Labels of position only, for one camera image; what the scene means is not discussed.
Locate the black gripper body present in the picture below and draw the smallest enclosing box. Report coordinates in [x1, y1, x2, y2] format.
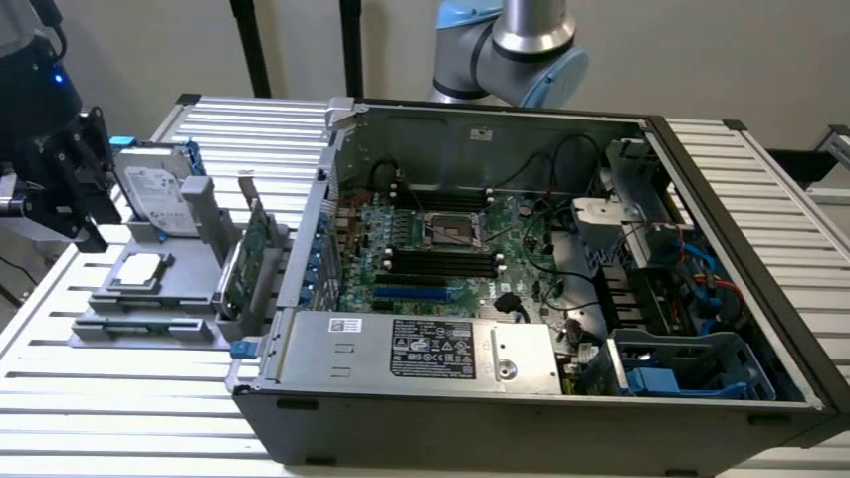
[0, 35, 86, 166]

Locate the black expansion slot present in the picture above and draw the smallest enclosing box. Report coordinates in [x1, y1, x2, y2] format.
[373, 272, 449, 290]

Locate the blue expansion slot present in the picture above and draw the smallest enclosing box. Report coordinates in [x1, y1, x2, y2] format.
[372, 284, 448, 301]

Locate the silver hard disk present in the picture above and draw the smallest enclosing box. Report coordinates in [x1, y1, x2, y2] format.
[113, 144, 200, 236]

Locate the silver CPU chip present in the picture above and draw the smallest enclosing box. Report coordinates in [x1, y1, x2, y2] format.
[109, 252, 174, 291]

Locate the grey parts rack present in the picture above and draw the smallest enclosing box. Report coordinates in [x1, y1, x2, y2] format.
[68, 173, 293, 353]

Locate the green graphics card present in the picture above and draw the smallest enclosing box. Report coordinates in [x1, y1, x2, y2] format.
[212, 197, 280, 320]

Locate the blue case latch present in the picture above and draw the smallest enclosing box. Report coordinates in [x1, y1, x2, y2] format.
[226, 336, 261, 360]

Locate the CPU socket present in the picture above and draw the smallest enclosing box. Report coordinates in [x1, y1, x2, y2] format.
[413, 210, 487, 251]

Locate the silver power supply unit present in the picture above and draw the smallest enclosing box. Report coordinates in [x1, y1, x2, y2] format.
[273, 310, 567, 397]

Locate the green motherboard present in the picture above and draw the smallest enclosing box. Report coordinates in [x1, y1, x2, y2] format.
[333, 190, 567, 326]

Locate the black open PC case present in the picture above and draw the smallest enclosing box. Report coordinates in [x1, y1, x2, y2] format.
[226, 96, 850, 468]

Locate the grey fan shroud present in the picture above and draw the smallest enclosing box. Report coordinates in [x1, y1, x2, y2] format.
[568, 195, 649, 236]

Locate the grey metal drive cage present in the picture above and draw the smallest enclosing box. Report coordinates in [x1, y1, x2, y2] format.
[604, 137, 698, 266]

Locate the grey blue disk bay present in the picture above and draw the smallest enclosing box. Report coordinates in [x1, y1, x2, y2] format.
[605, 327, 779, 402]

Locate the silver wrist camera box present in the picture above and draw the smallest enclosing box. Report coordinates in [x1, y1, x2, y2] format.
[0, 169, 42, 243]

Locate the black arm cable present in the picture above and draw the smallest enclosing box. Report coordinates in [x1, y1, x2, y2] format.
[37, 0, 69, 62]

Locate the black floor cable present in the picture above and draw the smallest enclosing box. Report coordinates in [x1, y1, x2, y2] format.
[0, 254, 38, 306]

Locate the black stand post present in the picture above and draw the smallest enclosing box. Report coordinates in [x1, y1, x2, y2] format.
[226, 0, 272, 99]
[340, 0, 365, 99]

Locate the black plug wire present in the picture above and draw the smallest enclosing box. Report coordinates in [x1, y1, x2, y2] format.
[500, 292, 531, 324]

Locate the black looped wire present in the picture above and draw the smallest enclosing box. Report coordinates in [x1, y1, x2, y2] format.
[511, 132, 604, 201]

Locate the blue wire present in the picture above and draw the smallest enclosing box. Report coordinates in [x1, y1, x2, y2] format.
[668, 237, 726, 321]

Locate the red wire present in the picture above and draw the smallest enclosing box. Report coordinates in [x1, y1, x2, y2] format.
[682, 277, 743, 331]

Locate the aluminium profile rail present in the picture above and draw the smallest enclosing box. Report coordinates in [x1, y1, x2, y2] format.
[804, 125, 850, 201]

